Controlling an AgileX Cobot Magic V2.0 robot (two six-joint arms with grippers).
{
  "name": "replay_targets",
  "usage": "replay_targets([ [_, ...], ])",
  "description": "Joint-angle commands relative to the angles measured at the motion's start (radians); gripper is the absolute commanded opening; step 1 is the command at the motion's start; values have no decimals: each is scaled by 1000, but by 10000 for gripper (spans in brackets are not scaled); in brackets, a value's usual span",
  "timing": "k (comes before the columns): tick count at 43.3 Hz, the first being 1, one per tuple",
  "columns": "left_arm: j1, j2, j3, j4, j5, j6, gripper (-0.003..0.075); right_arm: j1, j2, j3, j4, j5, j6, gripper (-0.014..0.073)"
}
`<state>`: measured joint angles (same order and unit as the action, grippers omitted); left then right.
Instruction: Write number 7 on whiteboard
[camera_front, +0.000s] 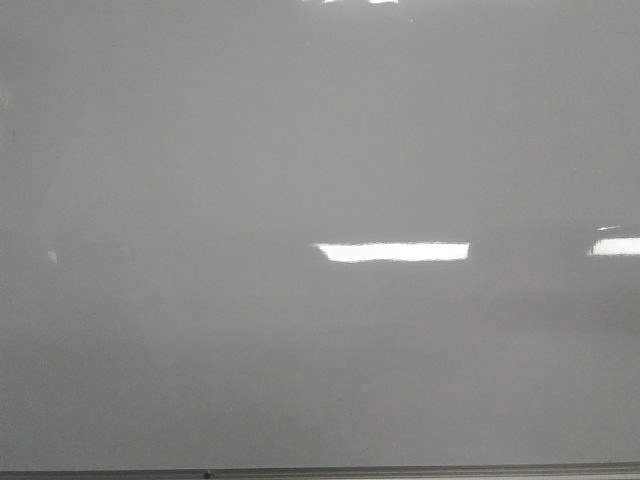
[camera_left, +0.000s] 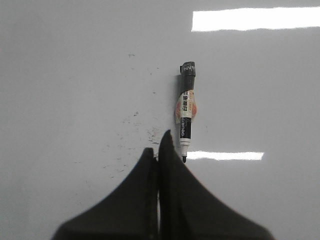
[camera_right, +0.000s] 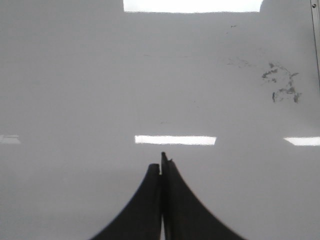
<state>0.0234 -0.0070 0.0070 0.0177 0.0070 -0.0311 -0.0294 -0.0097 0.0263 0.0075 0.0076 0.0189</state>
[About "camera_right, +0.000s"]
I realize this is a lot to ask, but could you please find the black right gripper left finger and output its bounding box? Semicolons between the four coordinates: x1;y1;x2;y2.
92;163;162;240

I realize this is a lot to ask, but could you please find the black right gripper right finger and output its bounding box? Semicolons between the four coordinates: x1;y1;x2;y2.
161;152;243;240

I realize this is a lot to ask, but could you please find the white whiteboard with aluminium frame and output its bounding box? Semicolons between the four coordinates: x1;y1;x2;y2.
0;0;320;240

